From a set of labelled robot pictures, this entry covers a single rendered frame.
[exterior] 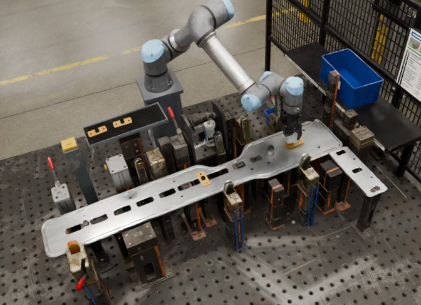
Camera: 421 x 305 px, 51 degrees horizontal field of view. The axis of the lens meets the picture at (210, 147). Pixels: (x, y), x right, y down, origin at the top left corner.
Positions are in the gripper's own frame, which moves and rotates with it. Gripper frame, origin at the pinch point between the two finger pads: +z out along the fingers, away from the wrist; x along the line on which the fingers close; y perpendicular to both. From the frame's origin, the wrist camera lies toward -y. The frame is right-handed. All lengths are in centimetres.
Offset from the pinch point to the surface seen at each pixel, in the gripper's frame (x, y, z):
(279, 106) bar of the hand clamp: -14.8, -0.1, -9.5
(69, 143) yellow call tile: -33, 95, -15
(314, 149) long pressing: 7.1, -6.2, 2.5
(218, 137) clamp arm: -12.8, 32.3, -6.3
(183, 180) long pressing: -3, 55, 2
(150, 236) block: 20, 77, -1
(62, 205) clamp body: -12, 106, -1
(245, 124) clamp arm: -14.5, 18.0, -6.3
